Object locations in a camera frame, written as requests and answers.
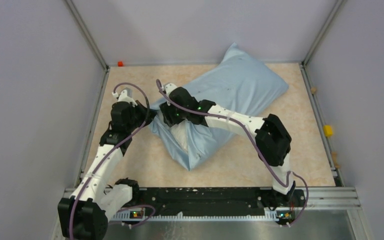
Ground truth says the yellow toy block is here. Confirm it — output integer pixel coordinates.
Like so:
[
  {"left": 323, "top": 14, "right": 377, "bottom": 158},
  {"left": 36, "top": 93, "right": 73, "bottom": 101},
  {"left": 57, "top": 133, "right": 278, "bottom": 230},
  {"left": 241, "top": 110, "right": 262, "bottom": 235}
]
[{"left": 322, "top": 124, "right": 334, "bottom": 138}]

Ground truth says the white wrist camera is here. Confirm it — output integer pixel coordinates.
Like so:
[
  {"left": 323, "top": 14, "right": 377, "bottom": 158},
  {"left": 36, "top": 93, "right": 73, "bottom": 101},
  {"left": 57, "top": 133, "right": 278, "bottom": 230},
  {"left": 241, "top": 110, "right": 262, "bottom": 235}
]
[
  {"left": 161, "top": 82, "right": 178, "bottom": 96},
  {"left": 111, "top": 87, "right": 138, "bottom": 107}
]

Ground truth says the white pillow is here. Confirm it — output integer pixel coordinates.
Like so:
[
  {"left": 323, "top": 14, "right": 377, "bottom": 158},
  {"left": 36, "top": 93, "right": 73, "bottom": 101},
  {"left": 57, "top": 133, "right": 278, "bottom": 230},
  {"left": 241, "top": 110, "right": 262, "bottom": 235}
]
[{"left": 170, "top": 121, "right": 189, "bottom": 153}]

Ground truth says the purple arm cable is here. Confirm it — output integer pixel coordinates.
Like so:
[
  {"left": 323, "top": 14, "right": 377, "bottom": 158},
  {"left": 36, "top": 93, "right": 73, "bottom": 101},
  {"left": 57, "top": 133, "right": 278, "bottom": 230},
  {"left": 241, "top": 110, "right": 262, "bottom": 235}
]
[
  {"left": 68, "top": 82, "right": 157, "bottom": 240},
  {"left": 155, "top": 78, "right": 309, "bottom": 228}
]

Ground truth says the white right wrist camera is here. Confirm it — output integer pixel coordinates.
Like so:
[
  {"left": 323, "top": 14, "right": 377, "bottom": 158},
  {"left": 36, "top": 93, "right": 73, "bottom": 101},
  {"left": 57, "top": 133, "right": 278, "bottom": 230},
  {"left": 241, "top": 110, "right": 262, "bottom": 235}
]
[{"left": 161, "top": 82, "right": 178, "bottom": 96}]

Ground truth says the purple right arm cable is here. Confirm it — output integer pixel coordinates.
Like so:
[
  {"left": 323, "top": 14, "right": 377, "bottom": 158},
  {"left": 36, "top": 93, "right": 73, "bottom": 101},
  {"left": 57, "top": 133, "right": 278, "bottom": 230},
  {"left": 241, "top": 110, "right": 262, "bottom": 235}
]
[{"left": 155, "top": 78, "right": 309, "bottom": 228}]

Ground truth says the light blue pillowcase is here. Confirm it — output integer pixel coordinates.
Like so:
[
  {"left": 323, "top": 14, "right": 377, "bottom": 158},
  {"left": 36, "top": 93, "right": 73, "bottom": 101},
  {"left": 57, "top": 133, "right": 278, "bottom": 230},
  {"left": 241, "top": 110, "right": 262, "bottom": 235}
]
[{"left": 150, "top": 43, "right": 289, "bottom": 171}]

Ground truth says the small wooden block near rail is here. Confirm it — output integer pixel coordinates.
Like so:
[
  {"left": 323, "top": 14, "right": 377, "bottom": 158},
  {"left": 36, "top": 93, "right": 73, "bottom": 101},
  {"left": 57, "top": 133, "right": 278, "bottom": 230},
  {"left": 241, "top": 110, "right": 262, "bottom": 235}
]
[{"left": 331, "top": 151, "right": 341, "bottom": 169}]

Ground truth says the aluminium front frame rail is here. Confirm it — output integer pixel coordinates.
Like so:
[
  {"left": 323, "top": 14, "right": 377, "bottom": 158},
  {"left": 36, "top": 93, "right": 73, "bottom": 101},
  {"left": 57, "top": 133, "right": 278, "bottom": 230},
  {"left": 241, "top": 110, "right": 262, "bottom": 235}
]
[{"left": 57, "top": 181, "right": 373, "bottom": 240}]

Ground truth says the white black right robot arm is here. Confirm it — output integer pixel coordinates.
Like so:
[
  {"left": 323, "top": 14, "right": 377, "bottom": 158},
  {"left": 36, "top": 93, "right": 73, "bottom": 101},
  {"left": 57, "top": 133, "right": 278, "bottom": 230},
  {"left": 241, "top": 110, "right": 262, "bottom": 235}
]
[{"left": 158, "top": 83, "right": 296, "bottom": 206}]

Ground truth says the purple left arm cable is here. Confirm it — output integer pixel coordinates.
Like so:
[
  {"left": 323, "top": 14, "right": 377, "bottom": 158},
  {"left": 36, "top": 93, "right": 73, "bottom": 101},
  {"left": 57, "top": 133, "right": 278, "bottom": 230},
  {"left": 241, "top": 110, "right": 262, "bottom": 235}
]
[{"left": 68, "top": 82, "right": 157, "bottom": 240}]

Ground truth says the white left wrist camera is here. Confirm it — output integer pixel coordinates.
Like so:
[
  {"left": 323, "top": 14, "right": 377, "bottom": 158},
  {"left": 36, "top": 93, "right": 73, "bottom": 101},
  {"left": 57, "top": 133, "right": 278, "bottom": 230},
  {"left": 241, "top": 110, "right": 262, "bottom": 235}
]
[{"left": 111, "top": 87, "right": 138, "bottom": 107}]

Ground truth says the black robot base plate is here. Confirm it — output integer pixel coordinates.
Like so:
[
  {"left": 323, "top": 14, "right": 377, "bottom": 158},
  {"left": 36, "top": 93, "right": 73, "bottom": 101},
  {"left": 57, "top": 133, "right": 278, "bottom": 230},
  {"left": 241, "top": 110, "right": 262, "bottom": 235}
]
[{"left": 124, "top": 187, "right": 306, "bottom": 219}]

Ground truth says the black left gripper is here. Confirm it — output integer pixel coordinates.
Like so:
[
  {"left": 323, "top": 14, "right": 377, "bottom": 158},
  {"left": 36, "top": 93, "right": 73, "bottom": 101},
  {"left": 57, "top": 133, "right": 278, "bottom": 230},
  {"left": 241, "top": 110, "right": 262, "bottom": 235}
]
[{"left": 125, "top": 99, "right": 157, "bottom": 132}]

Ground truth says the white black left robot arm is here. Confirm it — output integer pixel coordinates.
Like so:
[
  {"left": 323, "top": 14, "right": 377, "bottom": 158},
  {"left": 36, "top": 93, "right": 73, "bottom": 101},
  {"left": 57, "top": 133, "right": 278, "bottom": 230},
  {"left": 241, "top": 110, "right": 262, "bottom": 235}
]
[{"left": 57, "top": 100, "right": 157, "bottom": 240}]

